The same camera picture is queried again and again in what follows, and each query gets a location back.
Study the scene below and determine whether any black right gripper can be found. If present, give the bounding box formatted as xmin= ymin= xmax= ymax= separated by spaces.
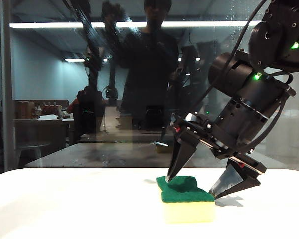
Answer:
xmin=165 ymin=99 xmax=268 ymax=200

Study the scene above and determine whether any green and yellow sponge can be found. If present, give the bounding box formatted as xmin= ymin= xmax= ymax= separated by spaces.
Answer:
xmin=156 ymin=175 xmax=216 ymax=224

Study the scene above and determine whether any grey round stool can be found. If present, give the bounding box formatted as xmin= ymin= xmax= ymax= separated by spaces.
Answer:
xmin=16 ymin=141 xmax=52 ymax=168

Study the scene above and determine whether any large glass window pane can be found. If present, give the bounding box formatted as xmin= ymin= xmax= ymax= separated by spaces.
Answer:
xmin=0 ymin=0 xmax=299 ymax=175

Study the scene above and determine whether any looped black wrist cable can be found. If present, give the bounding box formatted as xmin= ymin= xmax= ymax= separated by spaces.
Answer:
xmin=236 ymin=71 xmax=296 ymax=154

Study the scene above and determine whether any long black arm cable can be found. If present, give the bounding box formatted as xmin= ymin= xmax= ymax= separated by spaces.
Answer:
xmin=160 ymin=0 xmax=269 ymax=142

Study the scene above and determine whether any grey window frame post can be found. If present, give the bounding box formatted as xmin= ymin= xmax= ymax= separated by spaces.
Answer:
xmin=0 ymin=0 xmax=16 ymax=172

